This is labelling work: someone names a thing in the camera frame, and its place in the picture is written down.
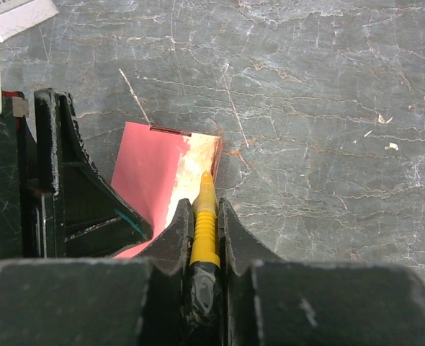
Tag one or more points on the pink express box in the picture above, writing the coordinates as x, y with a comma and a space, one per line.
157, 167

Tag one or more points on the yellow utility knife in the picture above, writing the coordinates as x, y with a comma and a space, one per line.
203, 287

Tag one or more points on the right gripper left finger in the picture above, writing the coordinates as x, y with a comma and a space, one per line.
99, 301

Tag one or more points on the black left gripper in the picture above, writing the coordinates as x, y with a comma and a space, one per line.
63, 207

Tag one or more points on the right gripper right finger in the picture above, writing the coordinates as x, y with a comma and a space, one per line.
272, 301

